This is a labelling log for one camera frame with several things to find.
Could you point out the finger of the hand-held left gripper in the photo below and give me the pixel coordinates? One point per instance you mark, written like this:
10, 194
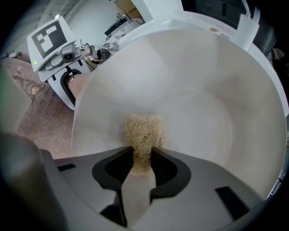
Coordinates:
57, 86

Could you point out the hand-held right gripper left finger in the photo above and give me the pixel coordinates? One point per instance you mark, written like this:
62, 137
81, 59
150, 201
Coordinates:
101, 178

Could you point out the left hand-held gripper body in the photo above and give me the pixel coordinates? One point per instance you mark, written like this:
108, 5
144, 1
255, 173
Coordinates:
49, 40

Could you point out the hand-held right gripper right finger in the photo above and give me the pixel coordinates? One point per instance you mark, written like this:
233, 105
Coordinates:
176, 180

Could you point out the beige fibrous scrubber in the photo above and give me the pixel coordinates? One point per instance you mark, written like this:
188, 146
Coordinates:
144, 135

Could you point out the large white bowl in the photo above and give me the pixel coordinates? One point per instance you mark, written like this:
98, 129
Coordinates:
180, 90

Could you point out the person's brown printed shirt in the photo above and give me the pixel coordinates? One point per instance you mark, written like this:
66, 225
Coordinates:
45, 121

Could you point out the marble patterned counter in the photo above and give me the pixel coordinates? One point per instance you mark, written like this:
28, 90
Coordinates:
126, 31

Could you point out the cardboard box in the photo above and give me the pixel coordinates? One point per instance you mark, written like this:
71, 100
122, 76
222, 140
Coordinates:
126, 6

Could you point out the yellow sticker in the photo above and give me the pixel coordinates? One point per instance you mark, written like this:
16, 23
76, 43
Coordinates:
213, 29

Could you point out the white arched faucet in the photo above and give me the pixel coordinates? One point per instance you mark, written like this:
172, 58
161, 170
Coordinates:
247, 29

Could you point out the dark grey machine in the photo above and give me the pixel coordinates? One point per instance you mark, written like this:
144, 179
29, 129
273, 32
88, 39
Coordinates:
214, 9

